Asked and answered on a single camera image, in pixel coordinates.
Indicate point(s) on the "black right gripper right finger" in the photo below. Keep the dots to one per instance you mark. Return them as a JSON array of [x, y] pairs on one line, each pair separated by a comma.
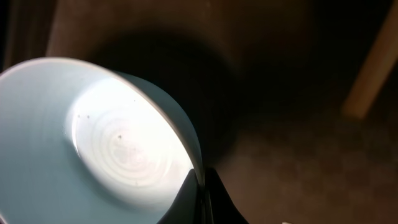
[[219, 207]]

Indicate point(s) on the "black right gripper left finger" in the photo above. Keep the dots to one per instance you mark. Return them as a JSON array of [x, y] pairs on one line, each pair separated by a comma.
[[186, 208]]

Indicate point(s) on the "light blue bowl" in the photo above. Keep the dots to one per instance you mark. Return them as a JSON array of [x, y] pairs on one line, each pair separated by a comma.
[[84, 144]]

